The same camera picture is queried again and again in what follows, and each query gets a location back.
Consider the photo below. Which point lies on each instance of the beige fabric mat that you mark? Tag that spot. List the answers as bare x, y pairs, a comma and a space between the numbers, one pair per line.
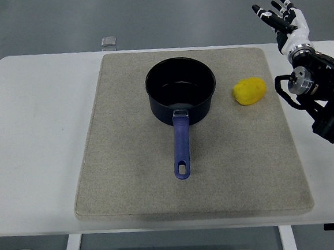
161, 195

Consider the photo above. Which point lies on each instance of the small clear plastic block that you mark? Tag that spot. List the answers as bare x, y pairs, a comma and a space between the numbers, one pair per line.
109, 41

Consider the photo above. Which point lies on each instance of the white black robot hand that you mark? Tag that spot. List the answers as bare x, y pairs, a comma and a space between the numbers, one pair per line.
298, 32

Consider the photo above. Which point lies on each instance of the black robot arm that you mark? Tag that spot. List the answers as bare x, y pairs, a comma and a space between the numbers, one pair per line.
326, 89

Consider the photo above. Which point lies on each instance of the yellow potato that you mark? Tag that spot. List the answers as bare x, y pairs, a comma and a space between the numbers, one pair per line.
249, 91

